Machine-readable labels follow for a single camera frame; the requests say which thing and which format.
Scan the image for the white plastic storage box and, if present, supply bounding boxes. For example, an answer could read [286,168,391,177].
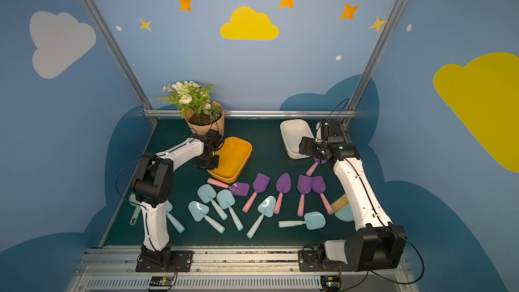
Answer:
[280,119,321,160]

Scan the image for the yellow plastic storage box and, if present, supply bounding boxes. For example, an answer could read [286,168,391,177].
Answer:
[208,137,253,184]

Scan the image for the light blue pointed shovel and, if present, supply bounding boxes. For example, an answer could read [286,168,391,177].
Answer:
[188,201,226,234]
[246,195,277,239]

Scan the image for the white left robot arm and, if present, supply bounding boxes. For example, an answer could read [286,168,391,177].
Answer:
[131,130,223,273]

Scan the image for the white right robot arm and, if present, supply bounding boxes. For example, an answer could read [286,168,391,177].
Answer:
[299,137,407,272]

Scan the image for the purple pointed shovel far right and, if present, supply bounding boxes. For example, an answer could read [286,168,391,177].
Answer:
[305,158,327,177]

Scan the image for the potted white flower plant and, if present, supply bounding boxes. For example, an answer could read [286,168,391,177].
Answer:
[156,81,224,137]

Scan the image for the light blue shovel upper left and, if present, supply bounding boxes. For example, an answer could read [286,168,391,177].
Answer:
[197,184,228,220]

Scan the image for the purple square shovel lying sideways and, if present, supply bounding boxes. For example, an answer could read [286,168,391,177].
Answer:
[207,178,250,197]

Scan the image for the light blue shovel middle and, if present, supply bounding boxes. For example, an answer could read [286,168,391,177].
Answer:
[217,189,244,231]

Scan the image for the blue hand brush tan bristles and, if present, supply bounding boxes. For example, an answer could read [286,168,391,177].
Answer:
[331,194,354,222]

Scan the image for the light blue shovel lying right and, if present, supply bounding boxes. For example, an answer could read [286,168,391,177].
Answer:
[278,212,327,231]

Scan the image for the light blue shovel far left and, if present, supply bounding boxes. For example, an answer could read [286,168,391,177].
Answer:
[166,201,185,233]

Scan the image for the right circuit board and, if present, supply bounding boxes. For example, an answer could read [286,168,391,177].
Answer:
[320,275,341,292]

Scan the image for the circuit board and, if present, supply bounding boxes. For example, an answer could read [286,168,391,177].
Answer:
[148,276,176,291]
[320,275,341,292]

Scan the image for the left circuit board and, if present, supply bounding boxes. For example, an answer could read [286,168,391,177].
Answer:
[148,276,176,291]

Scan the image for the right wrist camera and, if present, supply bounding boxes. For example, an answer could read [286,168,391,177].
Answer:
[320,118,346,144]

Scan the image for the purple pointed shovel pink handle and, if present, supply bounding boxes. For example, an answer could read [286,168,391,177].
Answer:
[274,172,291,214]

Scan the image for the purple square shovel pink handle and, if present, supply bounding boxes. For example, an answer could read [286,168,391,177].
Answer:
[242,173,270,213]

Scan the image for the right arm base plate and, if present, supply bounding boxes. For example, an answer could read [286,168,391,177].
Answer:
[297,249,343,273]

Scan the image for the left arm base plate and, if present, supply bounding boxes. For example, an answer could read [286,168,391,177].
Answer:
[135,250,193,273]

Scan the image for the left aluminium frame post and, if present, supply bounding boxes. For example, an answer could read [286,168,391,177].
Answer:
[80,0,153,112]

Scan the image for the aluminium frame post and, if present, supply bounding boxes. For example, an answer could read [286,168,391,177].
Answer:
[341,0,409,130]
[80,0,153,112]

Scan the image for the aluminium rail front frame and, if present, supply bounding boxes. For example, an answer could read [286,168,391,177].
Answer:
[67,246,418,291]

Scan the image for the right aluminium frame post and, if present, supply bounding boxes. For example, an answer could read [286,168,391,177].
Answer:
[341,0,409,130]

